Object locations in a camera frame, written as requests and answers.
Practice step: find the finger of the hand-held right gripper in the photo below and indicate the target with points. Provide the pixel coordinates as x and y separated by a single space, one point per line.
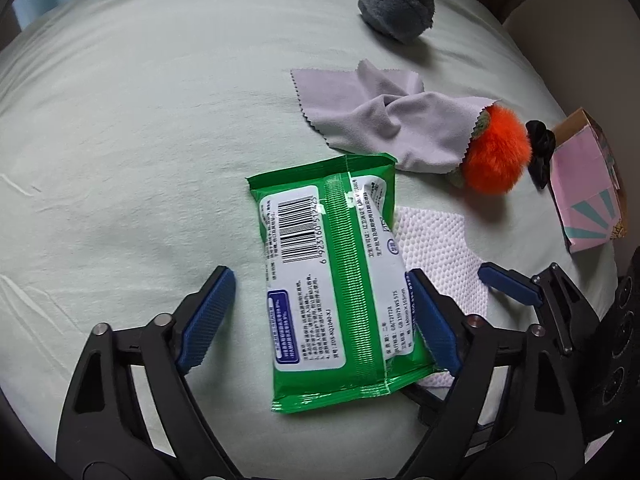
510 284

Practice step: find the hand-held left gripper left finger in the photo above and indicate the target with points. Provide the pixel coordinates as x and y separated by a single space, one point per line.
207 317

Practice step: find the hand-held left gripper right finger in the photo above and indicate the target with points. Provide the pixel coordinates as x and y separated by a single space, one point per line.
436 327

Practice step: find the green wet wipes pack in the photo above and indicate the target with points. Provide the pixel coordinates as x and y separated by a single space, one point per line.
332 280

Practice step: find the white paper towel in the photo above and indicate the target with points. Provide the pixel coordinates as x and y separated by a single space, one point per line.
440 252

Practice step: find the pink cardboard box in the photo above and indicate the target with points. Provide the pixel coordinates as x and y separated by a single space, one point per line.
585 185

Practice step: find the orange fluffy pompom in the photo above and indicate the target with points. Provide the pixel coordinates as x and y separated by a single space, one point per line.
492 152

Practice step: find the black hair scrunchie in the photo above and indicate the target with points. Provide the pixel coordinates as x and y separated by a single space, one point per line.
541 152

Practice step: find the pale green bed sheet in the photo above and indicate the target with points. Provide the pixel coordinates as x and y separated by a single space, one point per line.
150 160

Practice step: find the grey microfibre cloth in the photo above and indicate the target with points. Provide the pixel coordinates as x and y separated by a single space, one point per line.
395 120

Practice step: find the grey fluffy ball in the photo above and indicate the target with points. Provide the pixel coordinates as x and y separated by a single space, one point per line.
397 7

